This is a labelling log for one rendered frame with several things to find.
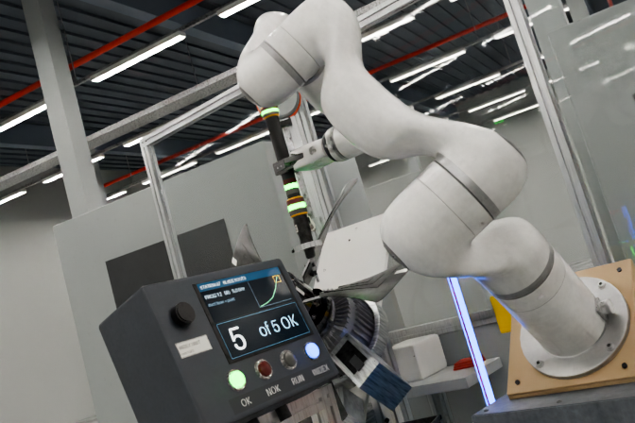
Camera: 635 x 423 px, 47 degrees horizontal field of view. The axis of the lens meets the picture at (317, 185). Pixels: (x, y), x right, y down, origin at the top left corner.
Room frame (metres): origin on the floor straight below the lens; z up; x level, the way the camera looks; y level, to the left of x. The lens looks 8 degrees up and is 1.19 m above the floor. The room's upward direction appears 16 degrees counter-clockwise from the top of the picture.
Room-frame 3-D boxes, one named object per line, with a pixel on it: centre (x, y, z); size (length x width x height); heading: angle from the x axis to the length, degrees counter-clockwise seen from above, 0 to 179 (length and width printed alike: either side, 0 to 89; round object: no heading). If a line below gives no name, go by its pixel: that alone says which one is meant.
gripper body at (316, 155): (1.70, -0.03, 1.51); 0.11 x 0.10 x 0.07; 54
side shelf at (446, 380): (2.28, -0.17, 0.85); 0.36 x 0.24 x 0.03; 54
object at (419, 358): (2.35, -0.13, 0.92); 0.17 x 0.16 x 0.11; 144
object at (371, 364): (1.76, 0.00, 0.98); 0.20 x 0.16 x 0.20; 144
